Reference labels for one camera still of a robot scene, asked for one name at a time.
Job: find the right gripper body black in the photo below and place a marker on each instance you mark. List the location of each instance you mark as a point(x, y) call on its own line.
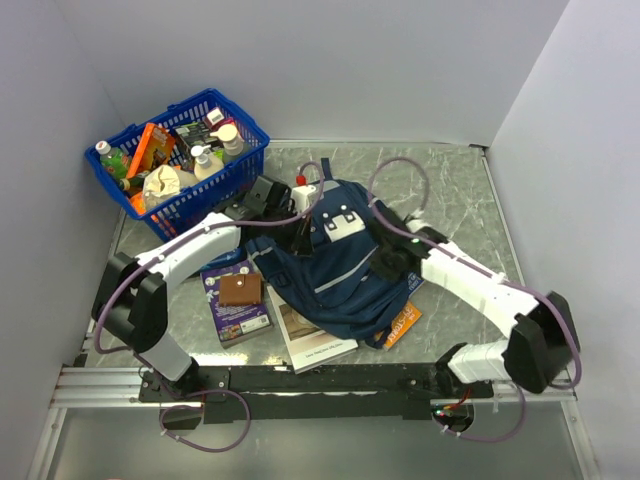
point(380, 264)

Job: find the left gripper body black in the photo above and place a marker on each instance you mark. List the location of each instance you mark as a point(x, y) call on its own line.
point(289, 238)

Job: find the navy blue student backpack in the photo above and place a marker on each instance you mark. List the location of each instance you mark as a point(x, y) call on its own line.
point(335, 287)

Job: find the brown leather wallet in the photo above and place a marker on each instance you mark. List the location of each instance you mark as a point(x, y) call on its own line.
point(240, 290)

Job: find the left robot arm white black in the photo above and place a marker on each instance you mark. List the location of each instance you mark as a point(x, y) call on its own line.
point(132, 298)

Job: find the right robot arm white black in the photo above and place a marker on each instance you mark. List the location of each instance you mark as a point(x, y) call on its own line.
point(538, 336)

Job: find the beige crumpled bag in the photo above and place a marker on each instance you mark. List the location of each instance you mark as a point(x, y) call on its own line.
point(164, 183)

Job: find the blue paperback book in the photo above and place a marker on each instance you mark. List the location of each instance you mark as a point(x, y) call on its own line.
point(414, 282)

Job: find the orange treehouse paperback book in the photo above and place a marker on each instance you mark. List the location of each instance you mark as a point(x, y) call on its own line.
point(400, 325)

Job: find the blue monster pencil case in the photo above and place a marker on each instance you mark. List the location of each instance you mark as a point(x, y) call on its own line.
point(227, 259)

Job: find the beige cap bottle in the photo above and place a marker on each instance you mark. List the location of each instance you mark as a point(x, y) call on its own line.
point(233, 143)

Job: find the white pump lotion bottle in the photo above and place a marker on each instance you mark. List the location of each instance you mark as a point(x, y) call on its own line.
point(206, 163)

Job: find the blue plastic shopping basket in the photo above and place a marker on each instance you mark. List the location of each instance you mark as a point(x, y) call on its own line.
point(183, 211)

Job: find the black green box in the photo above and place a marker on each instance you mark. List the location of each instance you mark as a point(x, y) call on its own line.
point(192, 134)

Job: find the small red white box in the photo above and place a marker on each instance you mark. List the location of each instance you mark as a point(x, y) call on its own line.
point(214, 117)

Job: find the orange snack box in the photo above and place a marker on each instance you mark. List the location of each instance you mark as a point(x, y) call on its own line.
point(153, 150)

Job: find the purple paperback book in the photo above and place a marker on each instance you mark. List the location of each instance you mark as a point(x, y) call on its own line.
point(234, 324)

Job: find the white coffee cover book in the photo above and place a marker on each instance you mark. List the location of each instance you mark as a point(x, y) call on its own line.
point(308, 345)

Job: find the green soda bottle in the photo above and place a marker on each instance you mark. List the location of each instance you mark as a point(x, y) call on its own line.
point(114, 160)

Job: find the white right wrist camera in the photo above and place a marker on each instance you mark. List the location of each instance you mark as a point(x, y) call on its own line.
point(415, 223)

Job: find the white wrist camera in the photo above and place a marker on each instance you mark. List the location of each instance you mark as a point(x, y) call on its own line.
point(415, 223)
point(303, 194)

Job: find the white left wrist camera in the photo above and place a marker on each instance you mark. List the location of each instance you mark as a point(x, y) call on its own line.
point(303, 194)

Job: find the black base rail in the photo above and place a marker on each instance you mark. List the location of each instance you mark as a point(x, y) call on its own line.
point(403, 390)

